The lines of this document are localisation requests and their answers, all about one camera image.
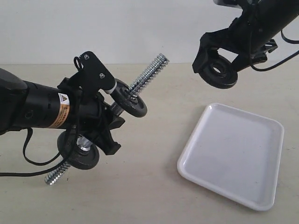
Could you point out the chrome star collar nut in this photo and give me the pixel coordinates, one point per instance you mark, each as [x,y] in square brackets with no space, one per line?
[83,143]

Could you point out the white rectangular plastic tray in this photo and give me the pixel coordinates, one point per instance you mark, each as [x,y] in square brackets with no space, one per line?
[236,154]

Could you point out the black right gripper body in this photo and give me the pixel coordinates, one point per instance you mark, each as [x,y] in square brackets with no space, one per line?
[250,32]

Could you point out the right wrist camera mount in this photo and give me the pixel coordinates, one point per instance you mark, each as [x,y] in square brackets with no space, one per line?
[227,3]

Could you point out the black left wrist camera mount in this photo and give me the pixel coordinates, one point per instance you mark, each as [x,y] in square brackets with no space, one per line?
[95,75]

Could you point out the black weight plate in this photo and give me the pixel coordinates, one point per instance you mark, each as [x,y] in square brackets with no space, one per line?
[219,73]
[133,105]
[78,159]

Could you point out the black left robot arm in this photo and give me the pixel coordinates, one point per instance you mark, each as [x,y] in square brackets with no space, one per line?
[24,104]

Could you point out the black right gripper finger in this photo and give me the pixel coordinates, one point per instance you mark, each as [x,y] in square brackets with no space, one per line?
[207,45]
[243,61]

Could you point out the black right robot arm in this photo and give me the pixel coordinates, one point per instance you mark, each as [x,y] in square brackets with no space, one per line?
[286,12]

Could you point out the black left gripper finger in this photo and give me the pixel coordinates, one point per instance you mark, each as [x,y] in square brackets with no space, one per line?
[103,139]
[116,116]

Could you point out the chrome threaded dumbbell bar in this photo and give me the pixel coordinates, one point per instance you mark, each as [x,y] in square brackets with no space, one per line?
[137,86]

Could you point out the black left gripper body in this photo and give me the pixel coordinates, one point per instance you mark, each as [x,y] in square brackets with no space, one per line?
[87,107]

